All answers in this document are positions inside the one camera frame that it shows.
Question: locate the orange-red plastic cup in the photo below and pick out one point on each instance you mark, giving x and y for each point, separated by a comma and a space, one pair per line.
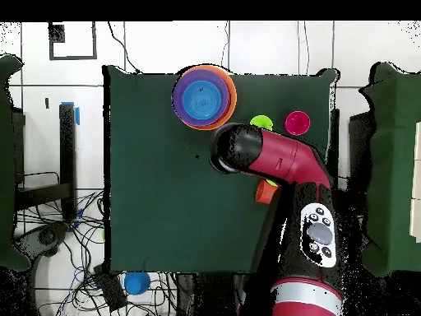
263, 192

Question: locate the blue plastic bowl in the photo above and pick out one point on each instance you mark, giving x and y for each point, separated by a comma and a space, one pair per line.
201, 100

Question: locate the orange plastic bowl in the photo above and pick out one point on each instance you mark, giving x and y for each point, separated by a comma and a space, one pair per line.
234, 98

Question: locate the purple plastic bowl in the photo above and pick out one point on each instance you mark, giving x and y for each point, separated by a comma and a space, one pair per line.
177, 98

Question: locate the crimson pink plastic cup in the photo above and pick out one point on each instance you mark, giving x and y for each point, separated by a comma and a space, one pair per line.
297, 123

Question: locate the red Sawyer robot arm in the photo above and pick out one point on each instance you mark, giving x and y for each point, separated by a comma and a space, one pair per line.
296, 158

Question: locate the dark green tablecloth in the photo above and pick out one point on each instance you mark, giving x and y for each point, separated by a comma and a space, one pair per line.
148, 197

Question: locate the green plastic cup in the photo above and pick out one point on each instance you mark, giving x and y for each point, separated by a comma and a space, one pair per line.
261, 120

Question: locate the blue plastic cup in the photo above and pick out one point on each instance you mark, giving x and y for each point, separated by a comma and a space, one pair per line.
137, 283

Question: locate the black furniture panel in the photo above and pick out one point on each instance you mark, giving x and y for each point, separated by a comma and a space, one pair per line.
358, 151
18, 148

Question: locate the black box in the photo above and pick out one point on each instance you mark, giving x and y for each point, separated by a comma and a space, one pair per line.
110, 289

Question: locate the dark grey office chair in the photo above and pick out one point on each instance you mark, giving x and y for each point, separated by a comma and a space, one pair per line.
46, 237

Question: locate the green cloth side table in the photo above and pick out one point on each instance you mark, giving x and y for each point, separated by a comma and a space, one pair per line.
6, 164
394, 164

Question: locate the beige boxes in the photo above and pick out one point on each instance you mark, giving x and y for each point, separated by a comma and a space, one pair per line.
417, 197

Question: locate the black post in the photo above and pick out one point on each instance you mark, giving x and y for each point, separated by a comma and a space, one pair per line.
334, 131

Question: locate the black frame with blue tape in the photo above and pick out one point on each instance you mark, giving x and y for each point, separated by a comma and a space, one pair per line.
67, 148

